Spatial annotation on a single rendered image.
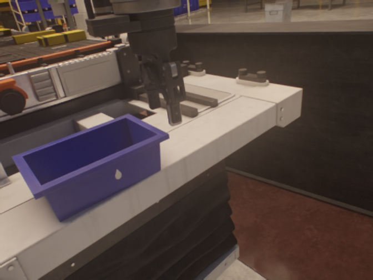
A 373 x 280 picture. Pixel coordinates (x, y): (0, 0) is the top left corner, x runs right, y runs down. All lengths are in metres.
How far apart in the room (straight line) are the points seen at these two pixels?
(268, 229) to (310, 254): 0.22
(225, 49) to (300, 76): 0.43
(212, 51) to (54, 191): 1.41
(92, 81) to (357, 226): 1.40
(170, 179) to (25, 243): 0.27
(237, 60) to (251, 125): 0.96
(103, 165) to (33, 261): 0.17
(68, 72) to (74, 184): 0.49
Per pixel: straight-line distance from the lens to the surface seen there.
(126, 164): 0.52
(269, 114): 0.81
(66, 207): 0.51
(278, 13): 7.18
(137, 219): 0.65
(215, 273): 0.93
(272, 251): 1.52
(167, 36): 0.45
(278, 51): 1.57
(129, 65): 0.99
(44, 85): 0.89
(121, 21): 0.44
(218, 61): 1.75
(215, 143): 0.66
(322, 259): 1.53
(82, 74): 0.93
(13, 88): 0.86
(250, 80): 0.98
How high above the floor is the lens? 1.15
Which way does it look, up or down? 28 degrees down
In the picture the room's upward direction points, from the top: 7 degrees counter-clockwise
